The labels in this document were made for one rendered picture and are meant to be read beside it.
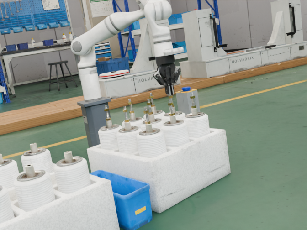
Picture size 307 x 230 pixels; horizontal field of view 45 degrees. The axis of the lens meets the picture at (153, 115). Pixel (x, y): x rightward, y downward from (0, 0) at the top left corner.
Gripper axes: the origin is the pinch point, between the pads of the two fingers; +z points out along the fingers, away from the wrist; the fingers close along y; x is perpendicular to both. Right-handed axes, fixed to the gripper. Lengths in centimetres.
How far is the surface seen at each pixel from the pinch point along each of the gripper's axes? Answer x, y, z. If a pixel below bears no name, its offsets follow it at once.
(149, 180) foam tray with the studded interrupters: 20.7, 29.2, 23.7
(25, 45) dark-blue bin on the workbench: -539, -113, -46
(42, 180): 24, 64, 10
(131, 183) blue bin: 15.7, 33.2, 24.4
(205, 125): 16.4, -1.7, 13.4
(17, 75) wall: -822, -164, 10
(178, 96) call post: -10.7, -12.5, 5.6
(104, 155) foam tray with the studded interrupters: -3.2, 32.0, 18.2
